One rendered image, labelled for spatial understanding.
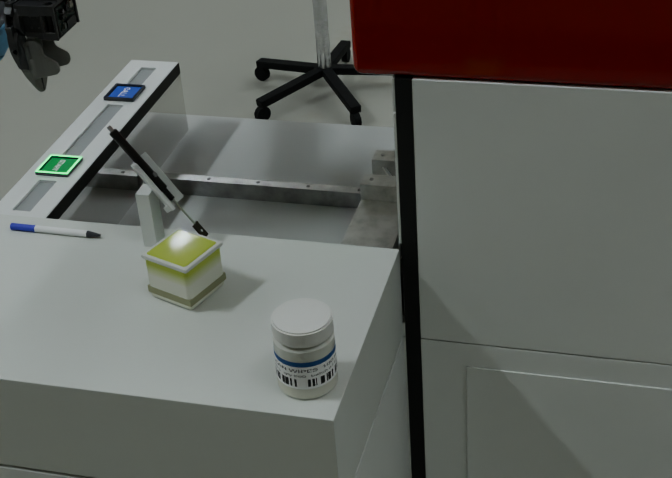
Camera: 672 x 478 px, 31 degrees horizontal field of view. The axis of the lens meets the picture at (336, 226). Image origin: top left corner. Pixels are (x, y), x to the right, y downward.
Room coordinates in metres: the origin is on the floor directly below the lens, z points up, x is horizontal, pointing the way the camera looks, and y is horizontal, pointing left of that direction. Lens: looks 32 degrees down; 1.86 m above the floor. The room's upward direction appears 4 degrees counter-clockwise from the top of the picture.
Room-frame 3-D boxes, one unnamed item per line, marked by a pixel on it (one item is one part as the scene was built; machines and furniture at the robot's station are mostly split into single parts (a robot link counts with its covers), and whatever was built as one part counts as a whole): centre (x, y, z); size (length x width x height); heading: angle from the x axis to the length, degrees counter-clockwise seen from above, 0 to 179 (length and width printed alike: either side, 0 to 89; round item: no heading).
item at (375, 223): (1.56, -0.06, 0.87); 0.36 x 0.08 x 0.03; 163
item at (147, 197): (1.41, 0.24, 1.03); 0.06 x 0.04 x 0.13; 73
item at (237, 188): (1.75, 0.08, 0.84); 0.50 x 0.02 x 0.03; 73
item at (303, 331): (1.09, 0.05, 1.01); 0.07 x 0.07 x 0.10
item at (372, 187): (1.63, -0.09, 0.89); 0.08 x 0.03 x 0.03; 73
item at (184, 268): (1.29, 0.20, 1.00); 0.07 x 0.07 x 0.07; 54
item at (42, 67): (1.64, 0.41, 1.14); 0.06 x 0.03 x 0.09; 73
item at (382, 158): (1.71, -0.11, 0.89); 0.08 x 0.03 x 0.03; 73
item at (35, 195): (1.79, 0.39, 0.89); 0.55 x 0.09 x 0.14; 163
